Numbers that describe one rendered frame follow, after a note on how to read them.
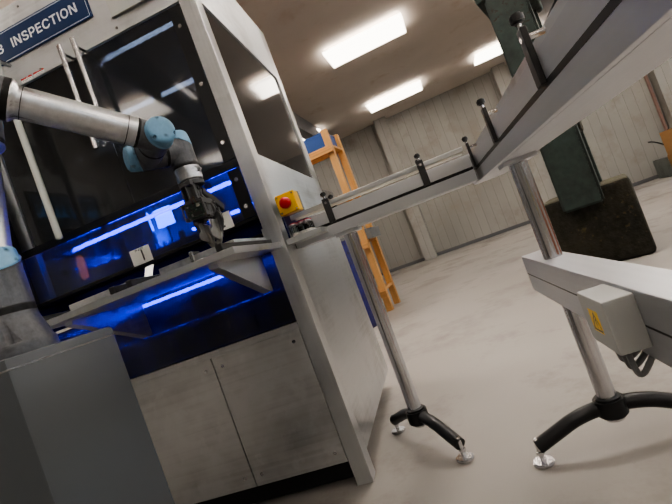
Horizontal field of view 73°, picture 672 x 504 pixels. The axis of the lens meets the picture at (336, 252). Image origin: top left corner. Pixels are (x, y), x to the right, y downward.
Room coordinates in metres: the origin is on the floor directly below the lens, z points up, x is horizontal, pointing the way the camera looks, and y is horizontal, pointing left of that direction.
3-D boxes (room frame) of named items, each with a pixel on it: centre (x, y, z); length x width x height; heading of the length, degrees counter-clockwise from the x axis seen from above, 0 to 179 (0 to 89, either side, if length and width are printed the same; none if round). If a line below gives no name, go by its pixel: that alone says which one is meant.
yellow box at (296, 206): (1.59, 0.09, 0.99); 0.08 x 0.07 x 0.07; 169
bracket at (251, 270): (1.43, 0.30, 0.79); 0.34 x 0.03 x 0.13; 169
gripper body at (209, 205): (1.33, 0.33, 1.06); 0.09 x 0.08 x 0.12; 168
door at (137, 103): (1.64, 0.42, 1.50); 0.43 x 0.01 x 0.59; 79
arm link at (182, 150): (1.34, 0.33, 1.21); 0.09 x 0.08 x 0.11; 126
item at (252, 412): (2.27, 1.07, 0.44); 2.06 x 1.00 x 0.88; 79
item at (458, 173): (1.67, -0.22, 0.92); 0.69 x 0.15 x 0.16; 79
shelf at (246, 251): (1.49, 0.54, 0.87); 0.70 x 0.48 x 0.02; 79
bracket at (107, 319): (1.53, 0.79, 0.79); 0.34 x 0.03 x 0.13; 169
